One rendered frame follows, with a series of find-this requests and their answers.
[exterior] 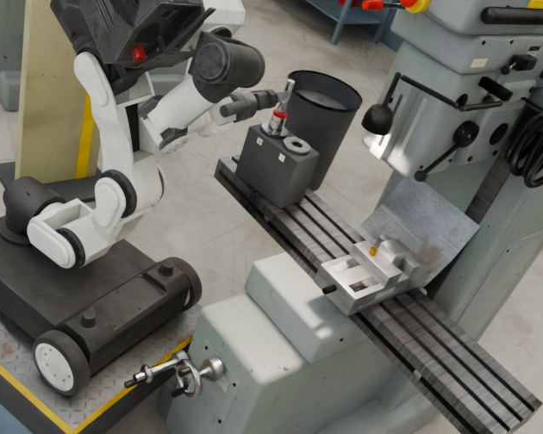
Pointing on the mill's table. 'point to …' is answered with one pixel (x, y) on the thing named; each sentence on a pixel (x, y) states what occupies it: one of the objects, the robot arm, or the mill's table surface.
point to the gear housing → (464, 44)
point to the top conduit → (521, 15)
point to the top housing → (451, 16)
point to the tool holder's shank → (286, 98)
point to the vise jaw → (376, 263)
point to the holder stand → (277, 164)
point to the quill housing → (428, 111)
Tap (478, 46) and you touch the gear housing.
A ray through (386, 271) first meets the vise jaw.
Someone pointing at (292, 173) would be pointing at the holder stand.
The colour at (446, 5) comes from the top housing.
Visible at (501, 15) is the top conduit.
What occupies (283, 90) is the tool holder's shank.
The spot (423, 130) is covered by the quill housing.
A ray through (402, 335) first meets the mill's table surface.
